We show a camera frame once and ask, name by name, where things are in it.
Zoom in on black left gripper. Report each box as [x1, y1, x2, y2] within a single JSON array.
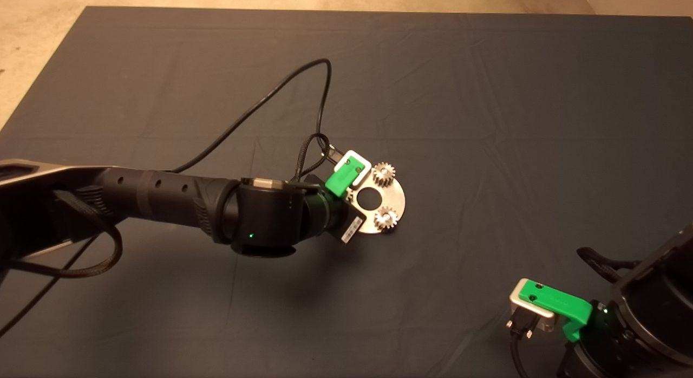
[[324, 193, 365, 245]]

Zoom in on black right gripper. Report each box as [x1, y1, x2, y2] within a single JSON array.
[[558, 299, 623, 378]]

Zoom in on small steel planetary gear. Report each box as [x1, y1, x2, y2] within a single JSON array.
[[374, 206, 400, 232], [372, 161, 397, 187]]

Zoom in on round metal carrier plate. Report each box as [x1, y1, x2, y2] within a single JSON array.
[[346, 170, 406, 235]]

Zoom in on dark grey table cloth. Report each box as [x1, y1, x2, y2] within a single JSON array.
[[0, 7, 693, 378]]

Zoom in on left wrist green camera mount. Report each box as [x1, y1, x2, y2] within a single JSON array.
[[325, 156, 364, 200]]

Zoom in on wrist green camera mount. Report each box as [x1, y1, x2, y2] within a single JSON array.
[[519, 281, 593, 343], [325, 156, 364, 200]]

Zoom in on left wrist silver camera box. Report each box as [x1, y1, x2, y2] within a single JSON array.
[[341, 149, 372, 186]]

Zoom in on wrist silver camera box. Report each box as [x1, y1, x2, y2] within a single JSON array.
[[341, 149, 372, 186], [509, 278, 557, 333]]

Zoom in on right wrist green camera mount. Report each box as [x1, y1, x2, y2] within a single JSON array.
[[519, 281, 593, 343]]

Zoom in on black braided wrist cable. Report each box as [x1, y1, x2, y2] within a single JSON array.
[[291, 133, 332, 183]]

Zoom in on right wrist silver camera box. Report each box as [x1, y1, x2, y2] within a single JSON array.
[[509, 278, 557, 333]]

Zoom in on left wrist black camera cable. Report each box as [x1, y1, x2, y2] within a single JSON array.
[[171, 58, 332, 174]]

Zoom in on black braided arm hose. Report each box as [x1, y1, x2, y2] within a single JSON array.
[[11, 190, 123, 278]]

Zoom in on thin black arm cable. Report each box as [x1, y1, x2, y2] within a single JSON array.
[[0, 234, 101, 338]]

